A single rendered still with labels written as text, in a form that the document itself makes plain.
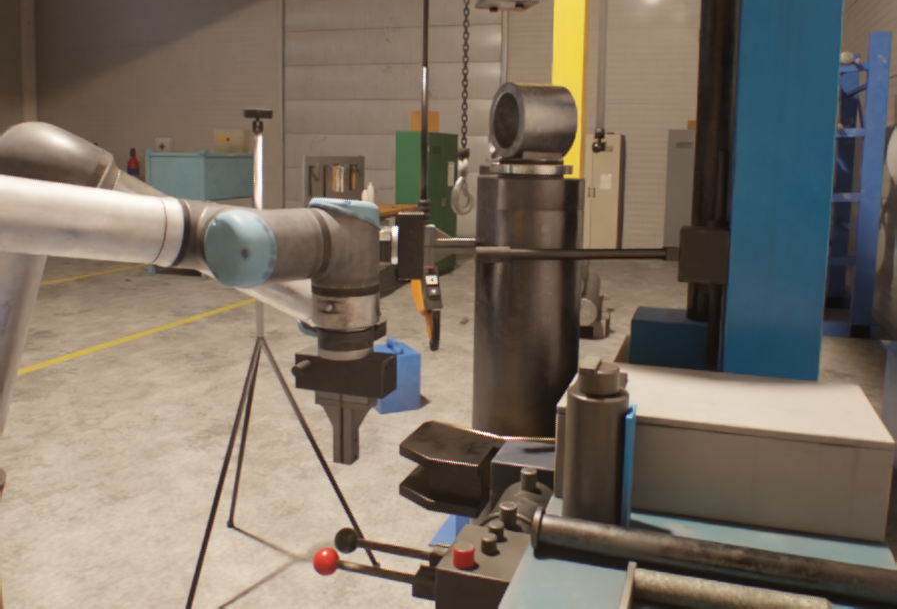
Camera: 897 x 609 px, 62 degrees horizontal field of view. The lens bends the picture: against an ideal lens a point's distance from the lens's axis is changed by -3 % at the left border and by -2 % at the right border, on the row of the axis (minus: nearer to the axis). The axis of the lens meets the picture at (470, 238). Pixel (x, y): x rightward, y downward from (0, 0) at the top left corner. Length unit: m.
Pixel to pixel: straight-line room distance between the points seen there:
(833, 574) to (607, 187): 10.82
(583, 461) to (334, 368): 0.34
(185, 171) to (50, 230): 8.37
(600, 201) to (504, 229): 10.22
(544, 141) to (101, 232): 0.82
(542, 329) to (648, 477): 0.50
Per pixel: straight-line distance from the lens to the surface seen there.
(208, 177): 9.24
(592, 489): 0.95
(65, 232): 0.96
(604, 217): 11.63
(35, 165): 1.22
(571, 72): 4.06
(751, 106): 1.37
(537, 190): 1.41
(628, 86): 12.19
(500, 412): 1.50
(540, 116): 1.44
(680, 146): 11.56
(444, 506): 1.36
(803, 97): 1.38
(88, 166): 1.20
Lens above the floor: 1.51
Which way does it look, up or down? 6 degrees down
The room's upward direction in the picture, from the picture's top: 1 degrees clockwise
